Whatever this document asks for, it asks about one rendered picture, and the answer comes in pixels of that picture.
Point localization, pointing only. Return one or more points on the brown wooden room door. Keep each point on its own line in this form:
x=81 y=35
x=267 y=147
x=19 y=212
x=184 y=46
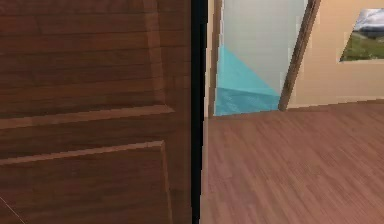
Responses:
x=86 y=110

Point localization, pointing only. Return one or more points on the framed landscape picture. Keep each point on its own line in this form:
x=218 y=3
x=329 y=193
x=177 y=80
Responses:
x=366 y=36

